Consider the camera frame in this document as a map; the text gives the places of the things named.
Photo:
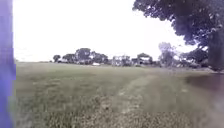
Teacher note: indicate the distant row of trees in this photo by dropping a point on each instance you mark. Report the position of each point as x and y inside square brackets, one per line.
[83, 56]

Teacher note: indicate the small pale tree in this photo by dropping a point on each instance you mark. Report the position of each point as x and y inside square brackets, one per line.
[166, 53]

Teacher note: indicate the large dark tree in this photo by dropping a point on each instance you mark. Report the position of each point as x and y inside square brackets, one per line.
[200, 20]

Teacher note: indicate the green grass field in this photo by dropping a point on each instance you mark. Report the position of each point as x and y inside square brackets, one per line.
[100, 86]

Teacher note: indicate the distant building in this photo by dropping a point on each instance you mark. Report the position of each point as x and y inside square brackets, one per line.
[144, 59]

